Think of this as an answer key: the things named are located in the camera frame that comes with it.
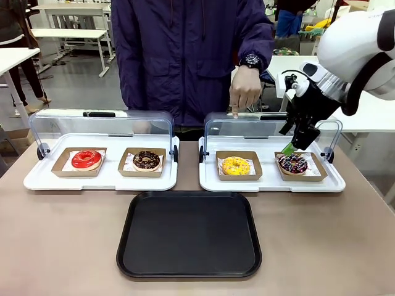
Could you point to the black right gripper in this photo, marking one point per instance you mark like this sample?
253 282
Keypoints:
311 106

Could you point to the person's left forearm purple sleeve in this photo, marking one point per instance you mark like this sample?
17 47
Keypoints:
257 43

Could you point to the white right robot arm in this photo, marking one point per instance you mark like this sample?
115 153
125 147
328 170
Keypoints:
345 40

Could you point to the chocolate donut with coloured sprinkles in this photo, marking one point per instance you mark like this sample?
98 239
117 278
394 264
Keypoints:
290 168

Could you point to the brown cardboard donut tray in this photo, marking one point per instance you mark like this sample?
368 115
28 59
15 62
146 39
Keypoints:
321 175
57 171
122 172
256 175

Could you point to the yellow sprinkled donut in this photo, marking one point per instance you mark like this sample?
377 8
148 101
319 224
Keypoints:
230 168

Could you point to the black plastic serving tray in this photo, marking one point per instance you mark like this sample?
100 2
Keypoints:
188 237

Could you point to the chocolate donut with nuts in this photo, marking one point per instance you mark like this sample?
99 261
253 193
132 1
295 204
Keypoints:
139 165

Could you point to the red glazed donut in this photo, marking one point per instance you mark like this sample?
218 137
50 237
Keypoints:
78 165

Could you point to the person's left hand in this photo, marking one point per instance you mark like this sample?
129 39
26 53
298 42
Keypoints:
245 89

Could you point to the person's right hand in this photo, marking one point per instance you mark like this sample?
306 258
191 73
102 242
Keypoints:
142 125

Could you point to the black lid hinge knob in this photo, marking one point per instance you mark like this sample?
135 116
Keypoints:
201 154
175 153
329 155
40 152

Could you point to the white printed paper liner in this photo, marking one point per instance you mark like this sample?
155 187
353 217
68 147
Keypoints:
66 168
219 161
127 167
313 171

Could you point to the white display case base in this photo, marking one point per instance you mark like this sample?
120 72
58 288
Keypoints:
268 185
111 182

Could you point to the white office table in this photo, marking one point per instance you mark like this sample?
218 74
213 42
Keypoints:
71 33
74 7
293 63
364 120
15 58

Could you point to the clear display case lid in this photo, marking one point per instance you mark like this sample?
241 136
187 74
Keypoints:
222 126
61 123

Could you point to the black wristwatch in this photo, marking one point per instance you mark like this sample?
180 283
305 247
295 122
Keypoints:
251 61

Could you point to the person in purple jacket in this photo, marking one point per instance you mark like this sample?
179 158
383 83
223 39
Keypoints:
185 55

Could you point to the brown cardboard box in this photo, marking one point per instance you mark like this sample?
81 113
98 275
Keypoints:
20 137

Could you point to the bystander in dark clothes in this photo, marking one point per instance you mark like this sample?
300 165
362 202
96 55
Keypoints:
12 21

